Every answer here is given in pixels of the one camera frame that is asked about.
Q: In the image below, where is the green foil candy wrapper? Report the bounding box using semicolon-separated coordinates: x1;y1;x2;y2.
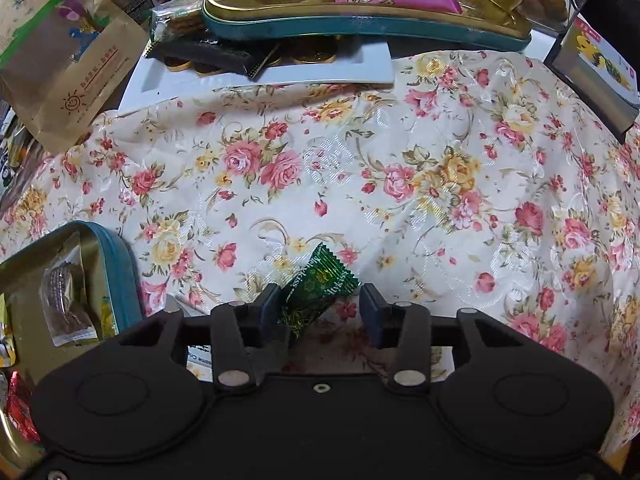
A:
279;244;360;339

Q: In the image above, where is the white printed paper slip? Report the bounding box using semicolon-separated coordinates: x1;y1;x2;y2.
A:
186;346;213;382

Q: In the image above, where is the floral tablecloth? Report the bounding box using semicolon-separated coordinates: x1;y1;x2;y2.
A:
1;51;639;453

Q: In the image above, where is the clear packet brown snack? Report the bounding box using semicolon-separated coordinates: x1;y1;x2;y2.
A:
39;240;98;348

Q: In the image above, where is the red wrapped candy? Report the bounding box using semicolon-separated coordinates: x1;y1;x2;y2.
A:
6;370;40;444

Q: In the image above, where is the black snack packet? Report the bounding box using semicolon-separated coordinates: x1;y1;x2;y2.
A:
143;34;280;80

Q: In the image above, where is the grey yellow picture box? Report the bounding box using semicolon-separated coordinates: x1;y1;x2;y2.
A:
544;15;639;144

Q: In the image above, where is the brown paper snack bag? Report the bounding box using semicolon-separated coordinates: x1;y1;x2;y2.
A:
1;0;146;154

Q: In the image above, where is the teal gold snack tin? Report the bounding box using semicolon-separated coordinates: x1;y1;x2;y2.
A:
203;0;530;51

